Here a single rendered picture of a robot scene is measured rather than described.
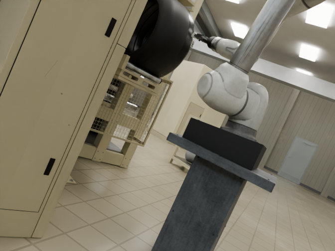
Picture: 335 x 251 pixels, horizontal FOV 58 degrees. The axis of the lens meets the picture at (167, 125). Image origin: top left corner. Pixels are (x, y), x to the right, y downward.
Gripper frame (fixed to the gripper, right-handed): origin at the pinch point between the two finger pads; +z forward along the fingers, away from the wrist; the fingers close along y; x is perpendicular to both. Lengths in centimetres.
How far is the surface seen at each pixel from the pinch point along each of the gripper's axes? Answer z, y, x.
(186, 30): 12.5, -0.5, -1.5
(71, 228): -49, 47, 118
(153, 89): 15.6, -3.2, 45.2
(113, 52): -44, 69, 32
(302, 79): 499, -973, -188
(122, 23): -43, 70, 20
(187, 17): 18.5, 0.1, -9.6
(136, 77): 17.9, 13.1, 43.3
